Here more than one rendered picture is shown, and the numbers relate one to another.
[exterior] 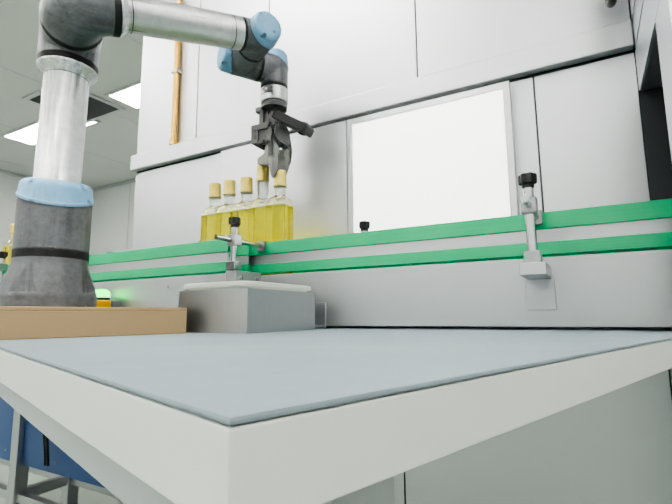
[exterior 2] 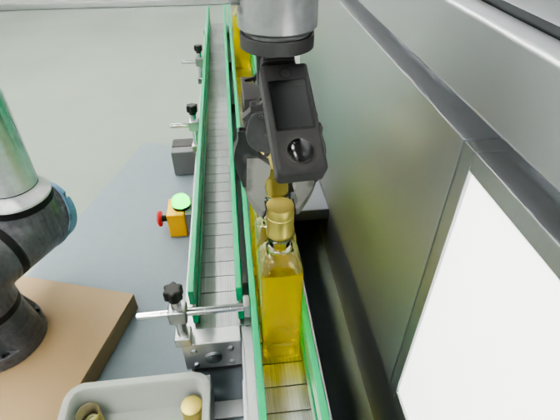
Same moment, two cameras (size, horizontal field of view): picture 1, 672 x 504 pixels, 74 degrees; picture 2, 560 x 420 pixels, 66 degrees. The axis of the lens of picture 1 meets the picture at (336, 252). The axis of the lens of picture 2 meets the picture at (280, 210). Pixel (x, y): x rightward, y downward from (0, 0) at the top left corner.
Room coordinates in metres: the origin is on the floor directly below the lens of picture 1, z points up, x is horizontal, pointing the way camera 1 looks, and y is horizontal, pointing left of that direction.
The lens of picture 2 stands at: (0.93, -0.18, 1.48)
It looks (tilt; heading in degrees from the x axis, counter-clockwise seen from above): 39 degrees down; 54
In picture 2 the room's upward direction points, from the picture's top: straight up
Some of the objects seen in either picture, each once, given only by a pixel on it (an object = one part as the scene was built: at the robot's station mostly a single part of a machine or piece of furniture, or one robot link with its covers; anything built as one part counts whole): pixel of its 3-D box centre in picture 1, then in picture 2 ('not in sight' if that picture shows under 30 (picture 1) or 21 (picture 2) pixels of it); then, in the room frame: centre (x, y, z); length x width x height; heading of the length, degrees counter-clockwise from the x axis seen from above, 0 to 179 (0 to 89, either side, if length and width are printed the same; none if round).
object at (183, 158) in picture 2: not in sight; (187, 157); (1.35, 0.88, 0.79); 0.08 x 0.08 x 0.08; 61
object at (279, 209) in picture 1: (279, 235); (279, 299); (1.16, 0.15, 0.99); 0.06 x 0.06 x 0.21; 62
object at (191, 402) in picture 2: not in sight; (192, 411); (1.01, 0.17, 0.79); 0.04 x 0.04 x 0.04
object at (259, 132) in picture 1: (271, 126); (276, 89); (1.18, 0.17, 1.29); 0.09 x 0.08 x 0.12; 62
